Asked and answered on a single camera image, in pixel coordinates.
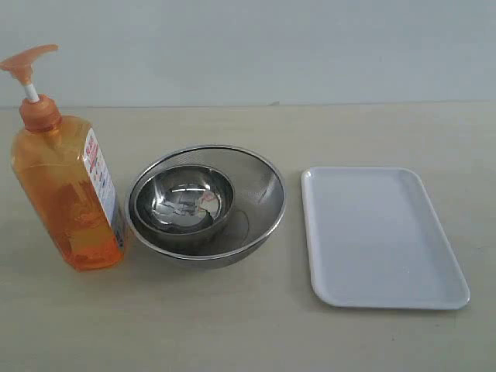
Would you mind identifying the orange pump soap bottle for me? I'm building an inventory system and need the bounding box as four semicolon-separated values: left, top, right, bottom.
1;44;126;271

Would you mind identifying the steel mesh strainer bowl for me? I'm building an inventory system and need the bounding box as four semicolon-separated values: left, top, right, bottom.
124;145;287;269

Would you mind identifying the white rectangular plastic tray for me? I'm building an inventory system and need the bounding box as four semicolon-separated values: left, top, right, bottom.
301;167;470;310

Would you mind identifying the small stainless steel bowl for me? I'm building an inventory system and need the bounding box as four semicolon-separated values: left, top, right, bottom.
129;164;236;246

